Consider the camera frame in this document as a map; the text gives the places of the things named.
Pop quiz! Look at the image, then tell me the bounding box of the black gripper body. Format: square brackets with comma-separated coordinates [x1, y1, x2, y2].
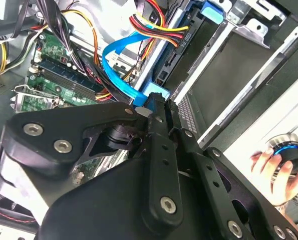
[37, 155, 222, 240]

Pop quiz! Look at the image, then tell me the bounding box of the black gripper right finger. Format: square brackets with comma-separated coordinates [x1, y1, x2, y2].
[166, 99, 298, 240]

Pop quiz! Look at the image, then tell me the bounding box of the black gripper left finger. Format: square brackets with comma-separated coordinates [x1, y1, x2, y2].
[0, 92, 186, 226]

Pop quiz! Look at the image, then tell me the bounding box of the blue disk wire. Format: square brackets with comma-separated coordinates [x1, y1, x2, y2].
[102, 31, 162, 117]

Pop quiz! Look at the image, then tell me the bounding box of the round black blue-ringed tool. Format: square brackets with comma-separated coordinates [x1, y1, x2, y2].
[267, 133, 298, 175]

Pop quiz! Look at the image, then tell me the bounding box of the hard disk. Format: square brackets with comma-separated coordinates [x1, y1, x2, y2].
[141, 0, 272, 126]

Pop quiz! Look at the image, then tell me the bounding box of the red yellow black power wire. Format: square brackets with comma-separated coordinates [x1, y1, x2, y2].
[129, 0, 192, 55]

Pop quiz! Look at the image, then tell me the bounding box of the person's hand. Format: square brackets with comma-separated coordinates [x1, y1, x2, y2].
[250, 147, 298, 207]

